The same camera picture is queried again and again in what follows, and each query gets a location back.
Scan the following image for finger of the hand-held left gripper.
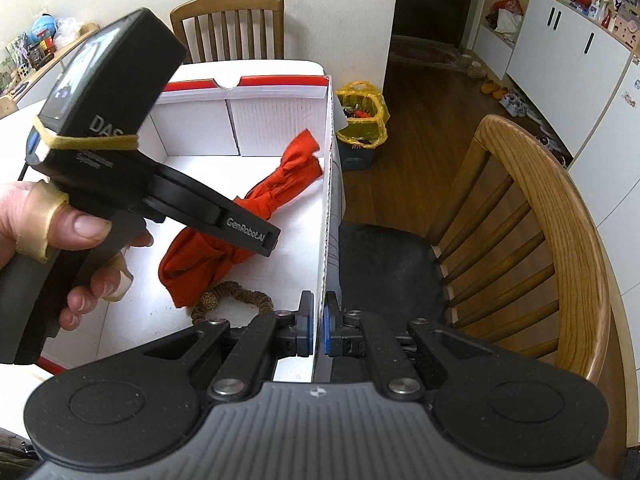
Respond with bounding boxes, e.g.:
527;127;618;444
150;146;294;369
216;199;282;259

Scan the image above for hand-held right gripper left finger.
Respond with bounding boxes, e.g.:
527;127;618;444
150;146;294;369
142;290;316;403

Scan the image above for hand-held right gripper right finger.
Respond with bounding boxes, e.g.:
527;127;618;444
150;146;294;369
322;291;494;403

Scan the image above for white cardboard box red rim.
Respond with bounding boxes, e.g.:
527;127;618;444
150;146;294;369
40;74;347;386

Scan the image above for red cloth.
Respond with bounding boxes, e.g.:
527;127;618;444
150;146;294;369
159;129;323;309

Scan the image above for brown beaded scrunchie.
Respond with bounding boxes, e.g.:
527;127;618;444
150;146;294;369
191;281;275;326

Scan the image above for person's left hand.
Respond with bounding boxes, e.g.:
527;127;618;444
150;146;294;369
0;180;154;331

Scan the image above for white sideboard wooden top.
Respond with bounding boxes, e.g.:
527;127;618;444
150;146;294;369
0;22;102;111

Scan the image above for clear plastic bag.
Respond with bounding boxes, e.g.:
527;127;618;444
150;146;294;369
52;16;82;49

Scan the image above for blue globe toy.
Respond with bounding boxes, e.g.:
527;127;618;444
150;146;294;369
32;12;57;44

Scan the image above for black seat cushion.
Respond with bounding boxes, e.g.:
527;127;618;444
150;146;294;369
339;222;449;333

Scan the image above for grey trash bin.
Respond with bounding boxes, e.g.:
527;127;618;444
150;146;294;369
336;137;378;172

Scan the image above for wooden chair straight back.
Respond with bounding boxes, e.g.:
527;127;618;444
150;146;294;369
170;0;286;65

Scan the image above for yellow plastic bag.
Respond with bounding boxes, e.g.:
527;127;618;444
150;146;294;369
334;81;390;147

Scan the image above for patterned doormat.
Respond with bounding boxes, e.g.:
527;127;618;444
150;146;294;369
390;35;467;72

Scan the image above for wooden chair curved back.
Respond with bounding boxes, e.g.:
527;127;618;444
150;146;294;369
425;114;628;466

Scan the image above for white low bench cabinet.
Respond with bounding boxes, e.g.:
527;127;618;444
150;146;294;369
472;22;516;80

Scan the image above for white tall cabinet with sticker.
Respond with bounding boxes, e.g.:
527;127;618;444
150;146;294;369
567;55;640;396

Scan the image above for white bag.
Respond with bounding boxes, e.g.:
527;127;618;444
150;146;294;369
495;10;524;44

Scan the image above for beige wooden board with holes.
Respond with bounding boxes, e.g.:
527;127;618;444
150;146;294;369
612;14;640;47

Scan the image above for white shoe cabinet black handles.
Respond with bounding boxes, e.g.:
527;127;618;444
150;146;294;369
505;0;640;151

